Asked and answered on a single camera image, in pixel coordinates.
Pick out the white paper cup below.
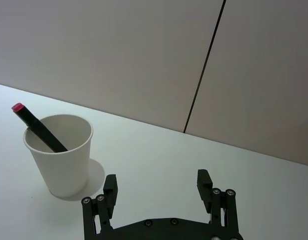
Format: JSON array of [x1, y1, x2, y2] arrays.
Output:
[[23, 114, 94, 199]]

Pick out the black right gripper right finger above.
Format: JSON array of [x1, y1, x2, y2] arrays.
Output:
[[197, 169, 240, 234]]

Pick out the black marker with red cap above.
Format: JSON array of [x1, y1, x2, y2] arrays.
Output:
[[11, 102, 68, 153]]

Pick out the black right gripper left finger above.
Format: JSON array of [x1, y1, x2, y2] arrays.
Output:
[[81, 174, 118, 240]]

